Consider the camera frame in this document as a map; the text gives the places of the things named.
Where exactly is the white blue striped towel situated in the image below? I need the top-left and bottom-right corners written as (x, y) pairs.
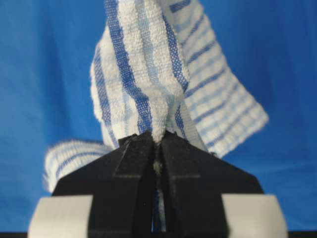
top-left (42, 0), bottom-right (270, 224)

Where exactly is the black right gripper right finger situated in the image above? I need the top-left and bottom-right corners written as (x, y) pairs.
top-left (158, 130), bottom-right (289, 238)

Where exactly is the blue table cloth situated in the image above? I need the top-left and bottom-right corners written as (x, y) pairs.
top-left (0, 0), bottom-right (317, 232)

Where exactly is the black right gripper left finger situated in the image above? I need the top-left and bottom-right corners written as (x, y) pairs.
top-left (27, 130), bottom-right (156, 238)

